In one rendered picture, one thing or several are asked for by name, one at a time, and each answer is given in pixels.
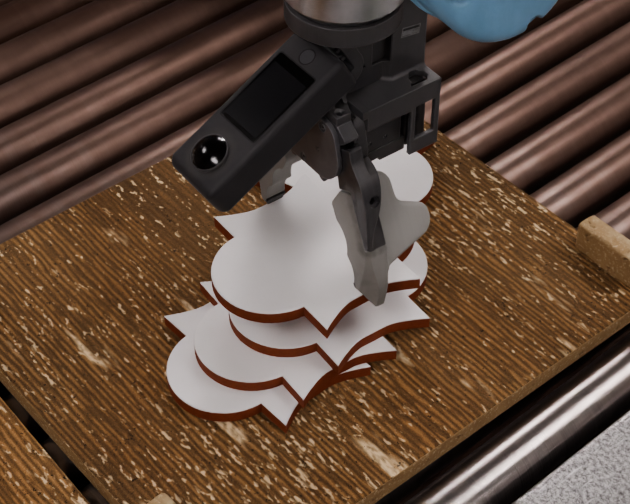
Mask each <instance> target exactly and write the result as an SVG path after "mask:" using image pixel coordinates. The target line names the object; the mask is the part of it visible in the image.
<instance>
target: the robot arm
mask: <svg viewBox="0 0 630 504"><path fill-rule="evenodd" d="M283 1H284V19H285V21H286V24H287V25H288V27H289V28H290V29H291V30H292V31H293V32H294V34H293V35H292V36H291V37H290V38H289V39H288V40H287V41H286V42H285V43H284V44H283V45H282V46H281V47H280V48H279V49H278V50H277V51H276V52H275V53H274V54H273V55H272V56H271V57H270V58H269V59H268V60H267V61H266V62H265V63H264V64H263V65H262V66H261V67H260V68H259V69H258V70H257V71H256V72H255V73H254V74H253V75H252V76H251V77H250V78H249V79H248V80H247V81H246V82H245V83H244V84H243V85H242V86H241V87H240V88H239V89H238V90H237V91H236V92H235V93H234V94H233V95H232V96H231V97H230V98H229V99H228V100H227V101H226V102H225V103H224V104H223V105H222V106H221V107H220V108H219V109H218V110H217V111H216V112H215V113H214V114H213V115H212V116H211V117H210V118H209V119H208V120H207V121H206V122H205V123H204V124H203V125H202V126H201V127H200V128H199V129H198V130H197V131H196V132H195V133H194V134H193V135H192V136H191V137H190V138H189V139H188V140H187V141H186V142H185V143H184V144H183V145H182V146H181V147H180V148H179V149H178V150H177V151H176V152H175V153H174V154H173V156H172V164H173V166H174V168H175V169H176V170H177V171H178V172H179V173H180V174H181V175H182V176H183V177H184V178H185V179H186V180H187V181H188V182H189V183H190V184H191V185H192V186H193V187H194V188H195V189H196V190H197V191H199V192H200V193H201V194H202V195H203V196H204V197H205V198H206V199H207V200H208V201H209V202H210V203H211V204H212V205H213V206H214V207H215V208H216V209H217V210H218V211H221V212H227V211H230V210H231V209H232V208H233V207H234V206H235V205H236V204H237V203H238V202H239V201H240V200H241V199H242V198H243V197H244V196H245V195H246V194H247V193H248V192H249V191H250V190H251V189H252V188H253V187H254V186H255V185H256V184H257V183H258V182H259V183H260V189H261V195H262V198H263V200H264V201H265V202H266V203H267V204H270V203H272V202H274V201H276V200H278V199H280V198H282V197H283V195H284V194H285V181H286V179H287V178H289V177H291V167H292V164H294V163H296V162H298V161H300V160H303V161H304V162H305V163H306V164H307V165H309V166H310V167H311V168H312V169H313V170H314V171H315V172H316V173H317V174H319V176H320V178H321V180H322V181H326V180H328V179H332V178H334V177H337V176H338V183H339V189H341V191H339V193H338V194H337V195H336V197H335V198H334V199H333V201H332V206H333V209H334V213H335V216H336V219H337V221H338V223H339V225H340V227H341V229H342V231H343V233H344V236H345V239H346V244H347V256H348V259H349V261H350V263H351V266H352V269H353V273H354V283H353V284H354V287H355V288H356V289H357V290H358V291H359V292H360V293H362V294H363V295H364V296H365V297H366V298H367V299H368V300H369V301H370V302H371V303H372V304H373V305H374V306H380V305H382V304H383V303H384V301H385V297H386V294H387V288H388V271H389V266H390V265H391V263H392V262H393V261H394V260H396V259H397V258H398V257H399V256H400V255H401V254H402V253H403V252H404V251H406V250H407V249H408V248H409V247H410V246H411V245H412V244H413V243H414V242H416V241H417V240H418V239H419V238H420V237H421V236H422V235H423V234H424V233H425V232H426V231H427V229H428V227H429V224H430V214H429V211H428V208H427V206H426V205H425V204H424V203H422V202H419V201H401V200H398V199H397V198H396V196H395V194H394V191H393V187H392V184H391V181H390V179H389V177H388V176H387V175H386V174H385V173H383V172H381V171H378V170H376V168H375V166H374V164H373V163H372V161H373V160H375V159H377V158H378V159H379V160H381V159H383V158H385V157H387V156H389V155H391V154H393V153H395V152H397V151H399V150H401V149H403V148H404V144H405V145H406V144H407V151H406V153H408V154H409V155H410V154H412V153H414V152H416V151H418V150H420V149H422V148H424V147H427V146H429V145H431V144H433V143H435V142H437V132H438V118H439V105H440V92H441V79H442V77H440V76H439V75H438V74H436V73H435V72H434V71H433V70H431V69H430V68H429V67H427V66H426V64H425V61H424V60H425V45H426V29H427V14H430V15H432V16H434V17H436V18H438V19H440V20H441V21H442V22H443V23H445V24H446V25H447V26H448V27H450V28H451V29H452V30H453V31H455V32H456V33H457V34H459V35H461V36H462V37H464V38H467V39H469V40H473V41H477V42H498V41H503V40H507V39H510V38H512V37H515V36H517V35H519V34H521V33H523V32H525V31H526V29H527V26H528V24H529V23H530V22H531V21H533V20H534V19H535V18H536V17H539V18H543V17H544V16H545V15H546V14H547V13H548V12H549V11H550V10H551V9H552V7H553V6H554V5H555V4H556V2H557V1H558V0H283ZM425 77H426V78H427V79H426V78H425ZM432 99H433V100H432ZM430 100H432V114H431V128H429V129H427V130H425V131H423V130H424V115H425V103H426V102H428V101H430Z"/></svg>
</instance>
